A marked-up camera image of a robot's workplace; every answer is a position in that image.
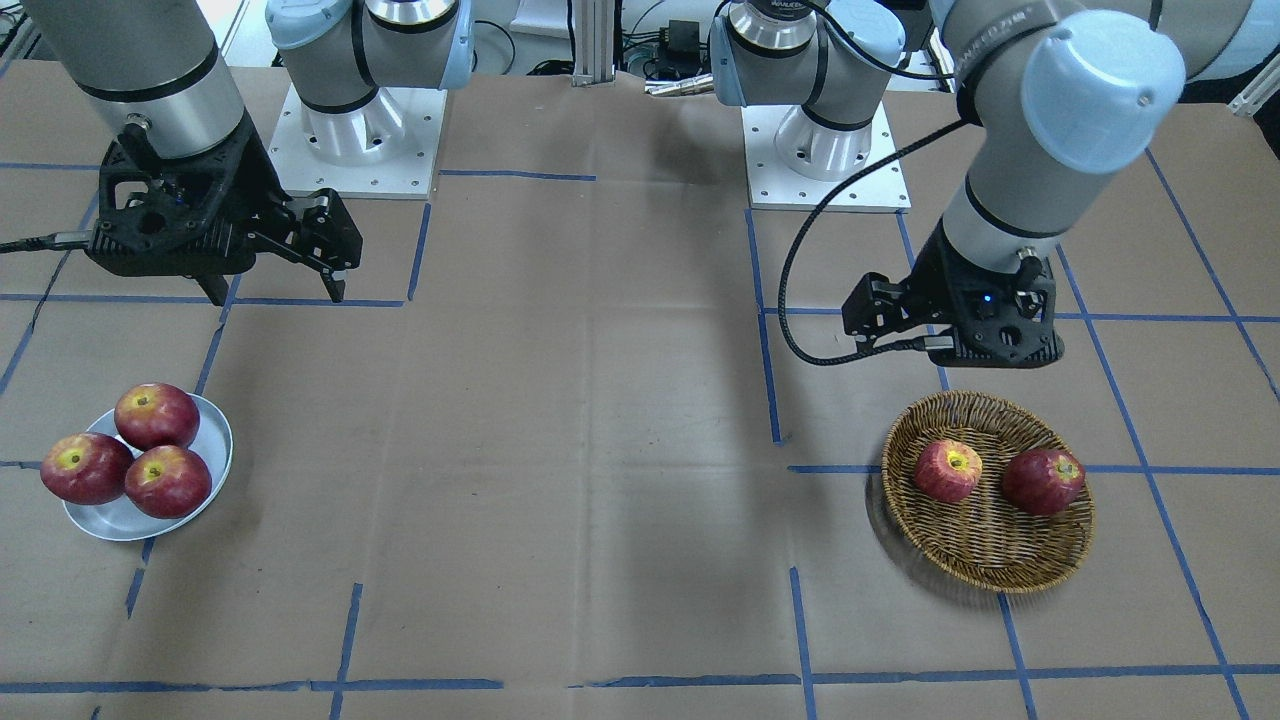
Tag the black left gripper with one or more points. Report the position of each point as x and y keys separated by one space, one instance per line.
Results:
x=937 y=274

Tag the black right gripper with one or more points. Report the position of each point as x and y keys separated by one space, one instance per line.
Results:
x=251 y=176

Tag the red yellow apple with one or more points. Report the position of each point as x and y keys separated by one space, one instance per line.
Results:
x=947 y=470

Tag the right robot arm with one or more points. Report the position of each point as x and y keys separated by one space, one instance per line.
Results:
x=158 y=62

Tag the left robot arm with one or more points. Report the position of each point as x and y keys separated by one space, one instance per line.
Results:
x=1068 y=93

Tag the dark red apple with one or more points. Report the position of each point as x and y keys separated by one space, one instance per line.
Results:
x=1043 y=481

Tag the red apple on plate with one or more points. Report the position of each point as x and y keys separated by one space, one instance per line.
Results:
x=156 y=414
x=168 y=482
x=87 y=468

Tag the round wicker basket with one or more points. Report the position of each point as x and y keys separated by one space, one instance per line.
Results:
x=983 y=540

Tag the light blue plate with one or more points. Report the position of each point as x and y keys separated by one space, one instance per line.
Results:
x=121 y=521

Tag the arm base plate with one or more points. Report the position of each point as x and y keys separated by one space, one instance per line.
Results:
x=825 y=185
x=350 y=170

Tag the aluminium frame post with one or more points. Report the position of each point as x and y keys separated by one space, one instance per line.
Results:
x=593 y=36

